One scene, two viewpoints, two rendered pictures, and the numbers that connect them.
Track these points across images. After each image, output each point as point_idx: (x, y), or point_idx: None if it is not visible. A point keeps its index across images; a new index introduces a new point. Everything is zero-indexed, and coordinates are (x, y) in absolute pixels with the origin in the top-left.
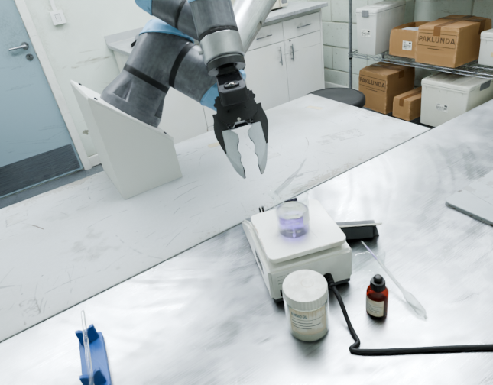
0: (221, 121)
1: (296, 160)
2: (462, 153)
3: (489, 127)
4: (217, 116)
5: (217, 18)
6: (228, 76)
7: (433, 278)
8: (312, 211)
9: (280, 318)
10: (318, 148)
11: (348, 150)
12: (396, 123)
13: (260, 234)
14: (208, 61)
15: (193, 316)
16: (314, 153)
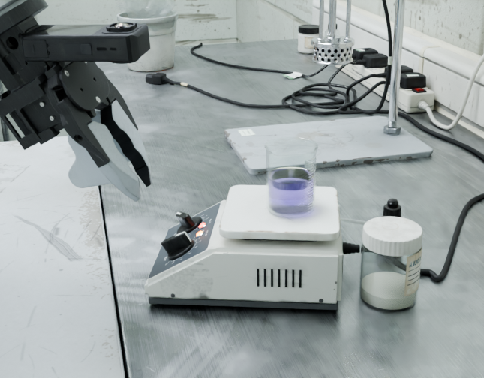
0: (79, 109)
1: (6, 223)
2: (172, 139)
3: (143, 115)
4: (70, 101)
5: None
6: (55, 29)
7: (362, 214)
8: (258, 192)
9: (364, 313)
10: (2, 200)
11: (49, 184)
12: (39, 143)
13: (276, 230)
14: (4, 7)
15: None
16: (13, 206)
